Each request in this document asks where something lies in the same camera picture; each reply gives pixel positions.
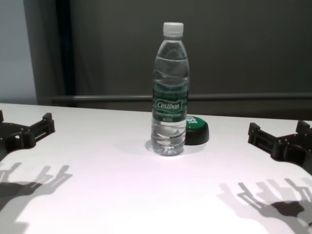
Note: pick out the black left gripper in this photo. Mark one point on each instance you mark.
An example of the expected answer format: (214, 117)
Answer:
(9, 139)

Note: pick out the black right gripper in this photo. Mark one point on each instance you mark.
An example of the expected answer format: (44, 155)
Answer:
(296, 151)

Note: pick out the clear water bottle green label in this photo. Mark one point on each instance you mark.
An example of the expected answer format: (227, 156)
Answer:
(170, 73)

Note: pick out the green push button black base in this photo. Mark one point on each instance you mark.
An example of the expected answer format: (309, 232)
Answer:
(198, 134)

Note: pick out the thin grey horizontal rail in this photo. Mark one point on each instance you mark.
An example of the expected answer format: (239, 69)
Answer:
(243, 98)

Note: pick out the dark vertical frame post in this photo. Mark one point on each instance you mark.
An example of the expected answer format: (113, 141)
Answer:
(64, 48)

